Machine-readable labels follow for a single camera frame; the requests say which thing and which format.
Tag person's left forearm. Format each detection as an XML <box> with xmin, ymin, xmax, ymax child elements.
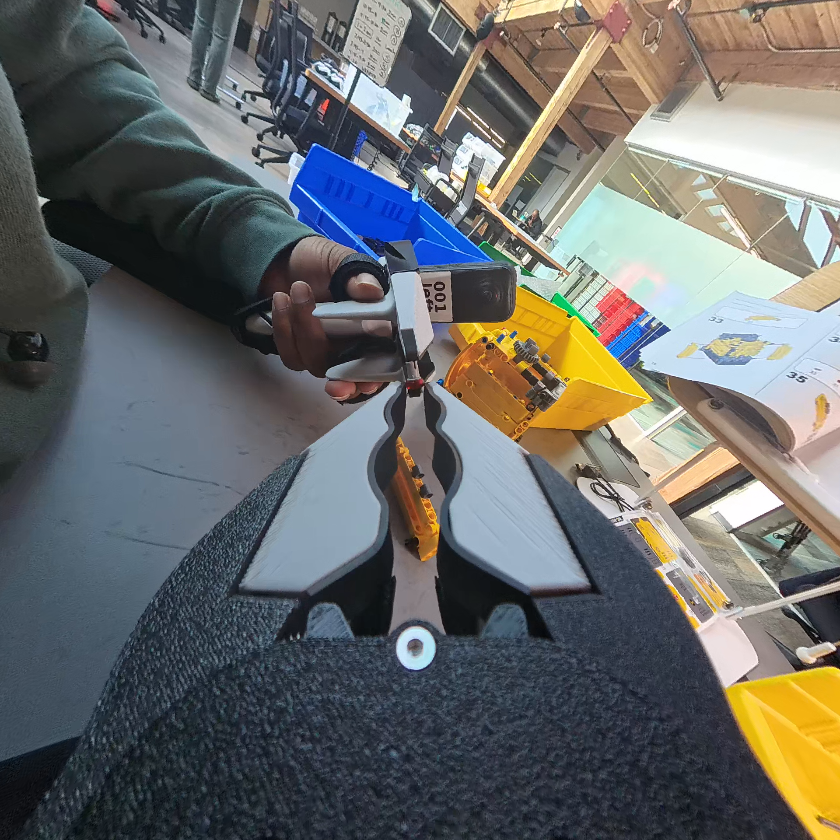
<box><xmin>0</xmin><ymin>0</ymin><xmax>317</xmax><ymax>306</ymax></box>

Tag black drawstring toggle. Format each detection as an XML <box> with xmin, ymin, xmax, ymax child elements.
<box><xmin>7</xmin><ymin>330</ymin><xmax>51</xmax><ymax>364</ymax></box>

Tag black cable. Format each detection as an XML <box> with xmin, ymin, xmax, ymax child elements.
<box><xmin>574</xmin><ymin>462</ymin><xmax>637</xmax><ymax>514</ymax></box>

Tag green storage bin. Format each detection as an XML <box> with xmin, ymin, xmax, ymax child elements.
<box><xmin>478</xmin><ymin>240</ymin><xmax>601</xmax><ymax>337</ymax></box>

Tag white sign board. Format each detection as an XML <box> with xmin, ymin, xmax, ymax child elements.
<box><xmin>343</xmin><ymin>0</ymin><xmax>413</xmax><ymax>88</ymax></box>

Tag person's left hand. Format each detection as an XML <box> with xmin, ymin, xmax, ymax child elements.
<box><xmin>259</xmin><ymin>234</ymin><xmax>396</xmax><ymax>404</ymax></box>

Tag red and blue parts drawers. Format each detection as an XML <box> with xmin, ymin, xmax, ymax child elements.
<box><xmin>567</xmin><ymin>259</ymin><xmax>672</xmax><ymax>370</ymax></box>

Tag yellow lego vehicle model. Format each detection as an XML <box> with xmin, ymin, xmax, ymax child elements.
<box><xmin>443</xmin><ymin>330</ymin><xmax>569</xmax><ymax>442</ymax></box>

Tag white rounded board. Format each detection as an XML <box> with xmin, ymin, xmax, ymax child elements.
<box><xmin>576</xmin><ymin>474</ymin><xmax>760</xmax><ymax>688</ymax></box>

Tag long wooden desk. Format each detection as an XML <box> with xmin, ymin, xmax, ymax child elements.
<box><xmin>303</xmin><ymin>66</ymin><xmax>572</xmax><ymax>277</ymax></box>

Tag white flat bar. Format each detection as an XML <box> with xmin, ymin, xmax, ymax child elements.
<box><xmin>722</xmin><ymin>579</ymin><xmax>840</xmax><ymax>621</ymax></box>

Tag yellow lego beam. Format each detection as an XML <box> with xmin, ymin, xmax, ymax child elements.
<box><xmin>390</xmin><ymin>435</ymin><xmax>442</xmax><ymax>563</ymax></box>

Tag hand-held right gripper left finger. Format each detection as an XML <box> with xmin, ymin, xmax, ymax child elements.
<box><xmin>238</xmin><ymin>382</ymin><xmax>409</xmax><ymax>635</ymax></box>

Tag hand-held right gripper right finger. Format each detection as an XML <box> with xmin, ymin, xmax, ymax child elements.
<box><xmin>422</xmin><ymin>382</ymin><xmax>593</xmax><ymax>632</ymax></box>

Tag blue storage bin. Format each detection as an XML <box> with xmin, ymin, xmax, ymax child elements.
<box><xmin>289</xmin><ymin>143</ymin><xmax>494</xmax><ymax>269</ymax></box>

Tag instruction booklet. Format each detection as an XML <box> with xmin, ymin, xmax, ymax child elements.
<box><xmin>640</xmin><ymin>290</ymin><xmax>840</xmax><ymax>454</ymax></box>

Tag black office chair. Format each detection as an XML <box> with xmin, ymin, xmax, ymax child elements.
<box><xmin>239</xmin><ymin>0</ymin><xmax>316</xmax><ymax>168</ymax></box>

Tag white book stand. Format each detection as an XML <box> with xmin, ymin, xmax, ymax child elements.
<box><xmin>668</xmin><ymin>377</ymin><xmax>840</xmax><ymax>555</ymax></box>

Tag yellow storage bin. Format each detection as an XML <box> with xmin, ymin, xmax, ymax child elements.
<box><xmin>725</xmin><ymin>666</ymin><xmax>840</xmax><ymax>840</ymax></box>
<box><xmin>448</xmin><ymin>284</ymin><xmax>655</xmax><ymax>432</ymax></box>

